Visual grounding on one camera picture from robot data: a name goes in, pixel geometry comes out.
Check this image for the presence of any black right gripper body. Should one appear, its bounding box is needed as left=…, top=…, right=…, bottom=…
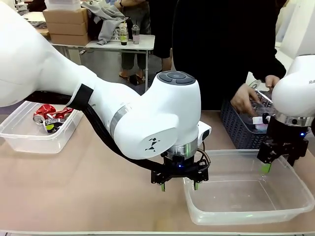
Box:
left=264, top=118, right=310, bottom=146

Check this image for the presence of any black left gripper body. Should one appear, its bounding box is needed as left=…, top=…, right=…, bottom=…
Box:
left=157, top=151, right=209, bottom=177

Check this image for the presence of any crushed clear plastic bottle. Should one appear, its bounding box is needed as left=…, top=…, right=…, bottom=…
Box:
left=248, top=88, right=278, bottom=116

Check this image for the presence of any crushed red silver can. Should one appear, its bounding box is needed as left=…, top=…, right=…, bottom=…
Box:
left=44, top=107, right=74, bottom=126

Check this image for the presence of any crushed green black can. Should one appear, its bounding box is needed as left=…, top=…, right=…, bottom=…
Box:
left=45, top=122, right=62, bottom=135

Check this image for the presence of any clear plastic bin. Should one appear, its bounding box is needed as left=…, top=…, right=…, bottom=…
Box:
left=182, top=149, right=315, bottom=226
left=0, top=100, right=84, bottom=154

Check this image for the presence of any dark blue plastic basket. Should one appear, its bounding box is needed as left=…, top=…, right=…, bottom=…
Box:
left=220, top=97, right=274, bottom=150

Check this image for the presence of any white plastic laundry basket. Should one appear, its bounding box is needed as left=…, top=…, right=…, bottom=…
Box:
left=108, top=26, right=124, bottom=41

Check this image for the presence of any person's right hand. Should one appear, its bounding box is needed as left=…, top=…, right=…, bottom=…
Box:
left=231, top=83, right=261, bottom=114

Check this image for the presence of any person's left hand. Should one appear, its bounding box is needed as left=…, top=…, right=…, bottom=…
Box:
left=265, top=75, right=281, bottom=89

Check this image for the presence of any pink package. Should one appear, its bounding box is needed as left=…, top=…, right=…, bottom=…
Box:
left=254, top=123, right=269, bottom=133

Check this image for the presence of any person in black top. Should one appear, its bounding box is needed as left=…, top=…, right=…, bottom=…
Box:
left=171, top=0, right=287, bottom=111

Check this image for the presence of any bystander in grey trousers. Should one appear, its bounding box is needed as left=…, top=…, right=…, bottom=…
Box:
left=119, top=0, right=151, bottom=79

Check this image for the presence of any white folding table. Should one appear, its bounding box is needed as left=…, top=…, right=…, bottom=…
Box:
left=50, top=34, right=156, bottom=96

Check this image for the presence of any bottle with pink drink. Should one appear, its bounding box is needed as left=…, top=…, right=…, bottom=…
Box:
left=131, top=24, right=141, bottom=44

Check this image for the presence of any bottle with dark green drink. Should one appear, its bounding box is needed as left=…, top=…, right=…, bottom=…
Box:
left=119, top=23, right=128, bottom=46

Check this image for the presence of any grey hoodie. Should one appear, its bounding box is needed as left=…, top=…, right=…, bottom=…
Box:
left=81, top=0, right=126, bottom=46

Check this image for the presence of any black bag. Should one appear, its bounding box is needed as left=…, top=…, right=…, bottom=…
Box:
left=87, top=11, right=106, bottom=41

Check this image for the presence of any flat cardboard box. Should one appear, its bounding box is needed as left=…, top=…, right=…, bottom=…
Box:
left=46, top=22, right=89, bottom=35
left=50, top=33, right=91, bottom=46

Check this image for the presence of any large cardboard box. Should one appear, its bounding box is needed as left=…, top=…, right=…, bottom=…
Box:
left=43, top=7, right=89, bottom=25

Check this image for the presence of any wooden top counter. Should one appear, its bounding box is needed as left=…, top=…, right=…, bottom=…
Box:
left=24, top=11, right=51, bottom=37

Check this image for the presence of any white plastic storage container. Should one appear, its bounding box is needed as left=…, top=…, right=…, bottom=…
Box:
left=45, top=0, right=81, bottom=10

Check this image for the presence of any thin left wrist camera cable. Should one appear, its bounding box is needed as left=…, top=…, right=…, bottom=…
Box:
left=196, top=147, right=212, bottom=170

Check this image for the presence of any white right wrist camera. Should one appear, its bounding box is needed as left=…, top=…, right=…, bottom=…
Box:
left=252, top=113, right=271, bottom=126

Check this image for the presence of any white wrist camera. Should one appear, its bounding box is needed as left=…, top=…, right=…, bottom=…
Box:
left=252, top=113, right=271, bottom=126
left=198, top=121, right=212, bottom=148

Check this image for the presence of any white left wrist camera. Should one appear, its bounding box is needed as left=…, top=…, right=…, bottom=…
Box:
left=198, top=121, right=212, bottom=148

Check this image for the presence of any black left arm cable sleeve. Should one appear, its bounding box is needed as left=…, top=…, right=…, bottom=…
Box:
left=24, top=90, right=168, bottom=173

